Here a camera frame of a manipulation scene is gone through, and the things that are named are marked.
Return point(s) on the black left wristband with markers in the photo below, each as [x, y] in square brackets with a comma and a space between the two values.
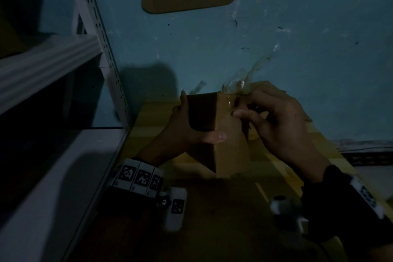
[135, 185]

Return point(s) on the white metal shelf rack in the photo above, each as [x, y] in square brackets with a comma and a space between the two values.
[52, 62]

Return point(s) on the black wristband with markers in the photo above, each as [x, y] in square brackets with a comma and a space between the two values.
[135, 185]
[344, 206]

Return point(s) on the person's right hand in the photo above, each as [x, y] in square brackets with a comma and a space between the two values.
[285, 129]

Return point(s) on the black patterned strip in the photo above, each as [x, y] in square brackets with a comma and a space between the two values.
[365, 152]

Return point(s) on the person's left forearm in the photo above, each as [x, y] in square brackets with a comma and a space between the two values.
[110, 237]

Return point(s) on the person's right forearm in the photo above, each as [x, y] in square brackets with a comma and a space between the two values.
[382, 252]

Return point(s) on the clear packing tape strip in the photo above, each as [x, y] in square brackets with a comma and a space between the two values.
[242, 80]

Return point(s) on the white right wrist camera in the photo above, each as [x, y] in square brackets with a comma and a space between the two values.
[287, 212]

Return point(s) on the person's left hand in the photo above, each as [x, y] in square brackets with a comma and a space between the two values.
[178, 136]

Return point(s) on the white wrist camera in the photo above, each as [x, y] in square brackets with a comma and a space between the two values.
[287, 212]
[177, 206]

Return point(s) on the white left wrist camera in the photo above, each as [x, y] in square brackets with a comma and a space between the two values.
[177, 206]

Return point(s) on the black right wristband with markers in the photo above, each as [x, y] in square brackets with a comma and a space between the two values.
[344, 206]

